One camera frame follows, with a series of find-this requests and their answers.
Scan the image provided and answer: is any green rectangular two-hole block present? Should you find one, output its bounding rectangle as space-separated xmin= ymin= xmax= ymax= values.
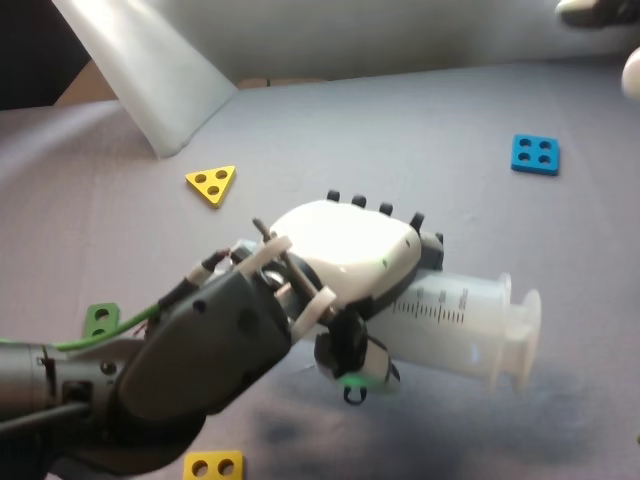
xmin=82 ymin=302 xmax=122 ymax=342

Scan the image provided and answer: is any blue square four-hole block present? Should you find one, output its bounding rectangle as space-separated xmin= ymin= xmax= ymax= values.
xmin=510 ymin=133 xmax=562 ymax=178

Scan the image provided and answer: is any grey table cloth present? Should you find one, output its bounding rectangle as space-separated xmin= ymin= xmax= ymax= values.
xmin=0 ymin=59 xmax=640 ymax=480

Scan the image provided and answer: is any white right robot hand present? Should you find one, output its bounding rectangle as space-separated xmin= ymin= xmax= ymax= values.
xmin=554 ymin=0 xmax=640 ymax=101

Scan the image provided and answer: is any white translucent plastic panel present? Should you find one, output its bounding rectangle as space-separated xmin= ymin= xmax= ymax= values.
xmin=49 ymin=0 xmax=239 ymax=161

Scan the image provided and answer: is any large clear plastic syringe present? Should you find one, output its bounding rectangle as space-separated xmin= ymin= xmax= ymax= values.
xmin=367 ymin=272 xmax=544 ymax=397

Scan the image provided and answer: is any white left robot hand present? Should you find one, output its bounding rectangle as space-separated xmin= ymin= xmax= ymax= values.
xmin=267 ymin=188 xmax=446 ymax=407

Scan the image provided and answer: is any yellow triangular three-hole block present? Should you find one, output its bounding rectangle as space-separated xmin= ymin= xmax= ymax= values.
xmin=184 ymin=164 xmax=238 ymax=210

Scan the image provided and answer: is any yellow rectangular two-hole block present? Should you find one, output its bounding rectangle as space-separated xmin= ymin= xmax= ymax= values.
xmin=183 ymin=450 xmax=247 ymax=480

